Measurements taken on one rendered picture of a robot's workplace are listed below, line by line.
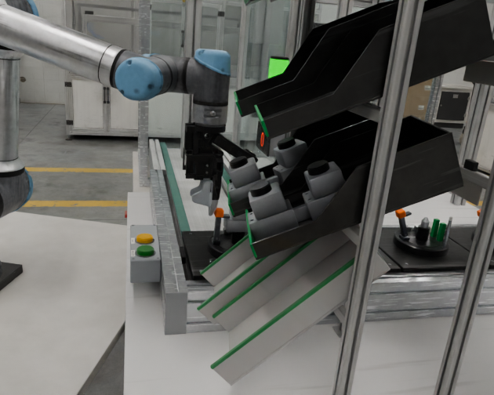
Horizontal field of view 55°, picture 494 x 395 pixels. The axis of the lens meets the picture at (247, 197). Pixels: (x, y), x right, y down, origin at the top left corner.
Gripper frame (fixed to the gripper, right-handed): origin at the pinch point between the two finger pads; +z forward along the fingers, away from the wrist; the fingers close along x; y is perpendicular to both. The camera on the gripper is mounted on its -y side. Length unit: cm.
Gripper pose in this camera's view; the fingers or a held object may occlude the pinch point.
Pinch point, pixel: (213, 210)
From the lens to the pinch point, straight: 110.7
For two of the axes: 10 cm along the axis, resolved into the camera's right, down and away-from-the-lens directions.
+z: -0.8, 9.4, 3.2
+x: 2.2, 3.3, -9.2
